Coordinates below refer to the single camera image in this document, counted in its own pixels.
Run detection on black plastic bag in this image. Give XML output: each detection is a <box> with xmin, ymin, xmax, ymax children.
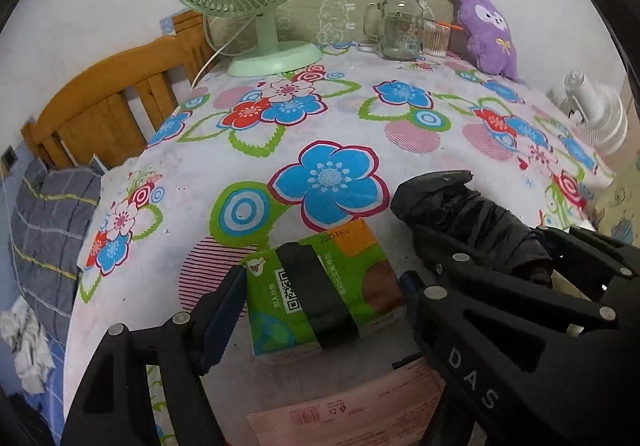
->
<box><xmin>390</xmin><ymin>170</ymin><xmax>535</xmax><ymax>257</ymax></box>

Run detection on pink mask package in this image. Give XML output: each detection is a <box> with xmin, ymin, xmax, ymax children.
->
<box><xmin>247</xmin><ymin>358</ymin><xmax>445</xmax><ymax>445</ymax></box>

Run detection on green tissue pack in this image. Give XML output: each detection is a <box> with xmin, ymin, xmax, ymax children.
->
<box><xmin>244</xmin><ymin>219</ymin><xmax>405</xmax><ymax>362</ymax></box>

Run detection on blue checked bedsheet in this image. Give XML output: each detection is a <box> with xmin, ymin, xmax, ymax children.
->
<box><xmin>18</xmin><ymin>334</ymin><xmax>65</xmax><ymax>445</ymax></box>

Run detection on crumpled white grey cloth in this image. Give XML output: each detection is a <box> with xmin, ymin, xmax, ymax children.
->
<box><xmin>0</xmin><ymin>297</ymin><xmax>55</xmax><ymax>395</ymax></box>

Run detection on white small fan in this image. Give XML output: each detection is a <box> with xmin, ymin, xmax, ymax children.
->
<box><xmin>548</xmin><ymin>69</ymin><xmax>628</xmax><ymax>157</ymax></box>

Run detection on grey plaid pillow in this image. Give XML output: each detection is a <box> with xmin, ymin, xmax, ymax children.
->
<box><xmin>10</xmin><ymin>159</ymin><xmax>103</xmax><ymax>343</ymax></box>

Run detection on purple plush toy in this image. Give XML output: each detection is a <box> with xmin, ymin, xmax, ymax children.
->
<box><xmin>457</xmin><ymin>0</ymin><xmax>518</xmax><ymax>81</ymax></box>

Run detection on cotton swab container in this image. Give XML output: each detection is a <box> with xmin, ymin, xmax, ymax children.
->
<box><xmin>422</xmin><ymin>20</ymin><xmax>463</xmax><ymax>58</ymax></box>

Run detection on floral tablecloth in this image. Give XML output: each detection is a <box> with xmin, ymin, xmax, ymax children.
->
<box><xmin>62</xmin><ymin>41</ymin><xmax>616</xmax><ymax>446</ymax></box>

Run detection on glass mason jar mug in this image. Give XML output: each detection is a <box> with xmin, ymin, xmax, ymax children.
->
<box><xmin>362</xmin><ymin>0</ymin><xmax>423</xmax><ymax>61</ymax></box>

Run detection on wooden bed headboard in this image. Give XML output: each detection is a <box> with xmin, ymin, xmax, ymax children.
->
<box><xmin>22</xmin><ymin>10</ymin><xmax>213</xmax><ymax>169</ymax></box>

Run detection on wall socket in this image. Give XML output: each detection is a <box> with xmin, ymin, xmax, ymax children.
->
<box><xmin>1</xmin><ymin>146</ymin><xmax>17</xmax><ymax>170</ymax></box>

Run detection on fan power cable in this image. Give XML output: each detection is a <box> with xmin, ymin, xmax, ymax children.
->
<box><xmin>188</xmin><ymin>13</ymin><xmax>262</xmax><ymax>90</ymax></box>

